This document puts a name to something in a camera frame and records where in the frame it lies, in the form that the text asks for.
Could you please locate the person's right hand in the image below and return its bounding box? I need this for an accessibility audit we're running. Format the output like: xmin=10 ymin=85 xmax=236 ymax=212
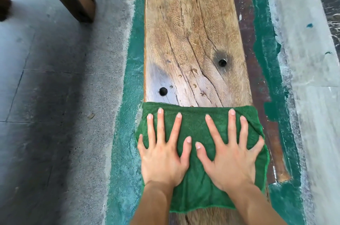
xmin=195 ymin=109 xmax=265 ymax=194

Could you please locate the person's left hand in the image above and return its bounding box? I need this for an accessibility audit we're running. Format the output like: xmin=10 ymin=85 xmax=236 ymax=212
xmin=137 ymin=108 xmax=192 ymax=187

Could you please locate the green microfibre cloth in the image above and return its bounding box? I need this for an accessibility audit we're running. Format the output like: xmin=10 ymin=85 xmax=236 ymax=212
xmin=135 ymin=102 xmax=270 ymax=213

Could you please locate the person's left forearm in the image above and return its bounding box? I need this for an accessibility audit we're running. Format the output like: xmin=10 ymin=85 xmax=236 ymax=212
xmin=131 ymin=181 xmax=174 ymax=225

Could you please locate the person's right forearm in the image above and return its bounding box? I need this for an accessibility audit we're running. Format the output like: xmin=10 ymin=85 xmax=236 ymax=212
xmin=224 ymin=184 xmax=288 ymax=225

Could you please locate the weathered wooden bench plank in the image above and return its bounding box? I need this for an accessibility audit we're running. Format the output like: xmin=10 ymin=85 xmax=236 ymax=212
xmin=143 ymin=0 xmax=271 ymax=225

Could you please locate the dark wooden post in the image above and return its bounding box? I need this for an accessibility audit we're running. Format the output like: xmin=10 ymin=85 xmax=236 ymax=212
xmin=0 ymin=0 xmax=12 ymax=22

